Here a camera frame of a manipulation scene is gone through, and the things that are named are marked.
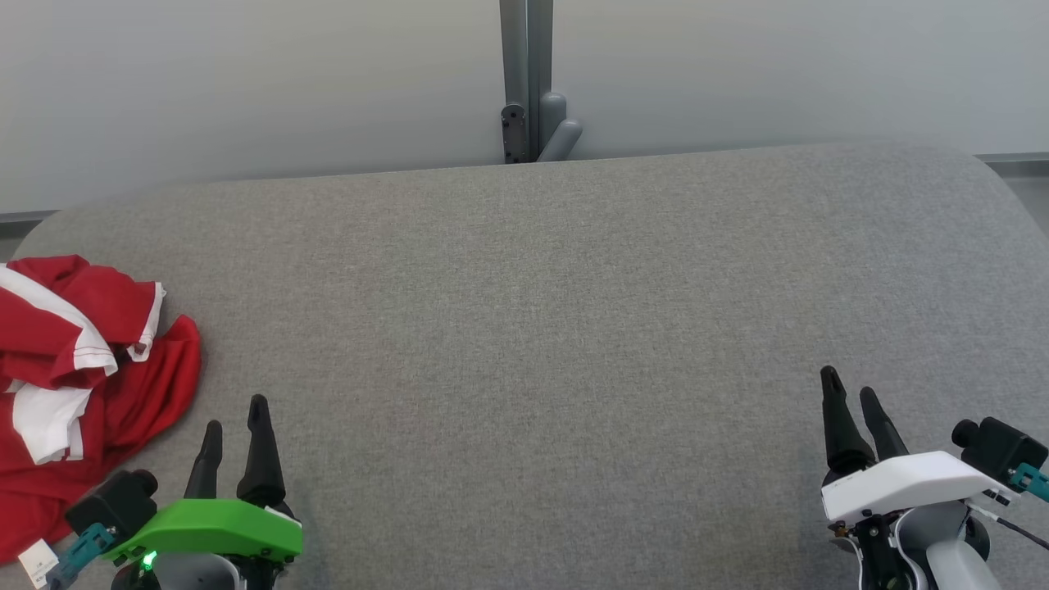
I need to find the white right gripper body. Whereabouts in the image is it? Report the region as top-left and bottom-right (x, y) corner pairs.
(821, 450), (1019, 525)

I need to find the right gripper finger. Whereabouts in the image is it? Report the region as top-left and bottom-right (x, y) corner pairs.
(858, 387), (911, 461)
(819, 365), (877, 486)

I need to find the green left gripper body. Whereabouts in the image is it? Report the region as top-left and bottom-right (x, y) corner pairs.
(102, 497), (305, 568)

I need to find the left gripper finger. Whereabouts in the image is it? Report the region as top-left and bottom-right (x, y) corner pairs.
(184, 420), (224, 501)
(236, 394), (288, 507)

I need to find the red white sports jersey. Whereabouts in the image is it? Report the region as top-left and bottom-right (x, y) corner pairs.
(0, 315), (202, 588)

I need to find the grey fabric sofa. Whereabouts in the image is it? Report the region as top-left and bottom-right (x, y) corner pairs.
(0, 143), (1049, 590)

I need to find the teal plug left camera cable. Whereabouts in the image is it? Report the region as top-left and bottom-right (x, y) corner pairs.
(47, 523), (118, 590)

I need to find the dark perforated bracket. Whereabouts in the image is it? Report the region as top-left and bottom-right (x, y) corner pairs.
(501, 102), (529, 165)

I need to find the grey metal post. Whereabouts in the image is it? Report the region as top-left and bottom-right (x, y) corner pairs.
(499, 0), (555, 164)

